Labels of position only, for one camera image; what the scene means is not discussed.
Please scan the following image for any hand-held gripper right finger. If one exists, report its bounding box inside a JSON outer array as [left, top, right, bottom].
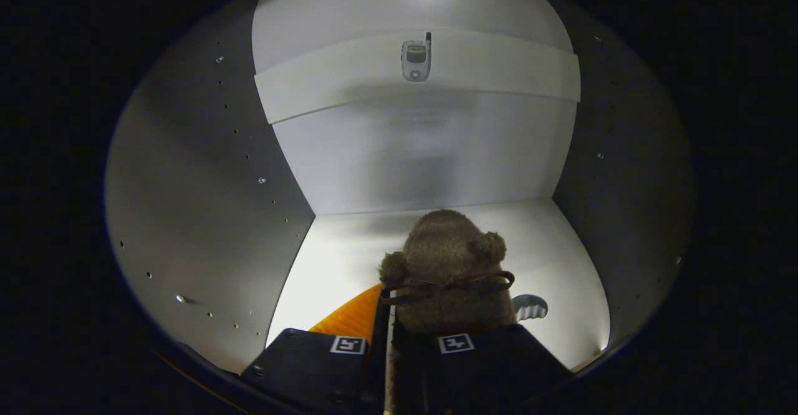
[[393, 323, 574, 415]]

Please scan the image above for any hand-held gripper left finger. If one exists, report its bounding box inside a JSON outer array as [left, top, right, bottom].
[[242, 283, 391, 415]]

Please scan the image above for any brown fuzzy shoe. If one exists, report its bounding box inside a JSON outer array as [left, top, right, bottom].
[[378, 209, 518, 342]]

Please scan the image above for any dark grey shoe cabinet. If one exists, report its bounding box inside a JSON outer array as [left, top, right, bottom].
[[105, 0, 696, 397]]

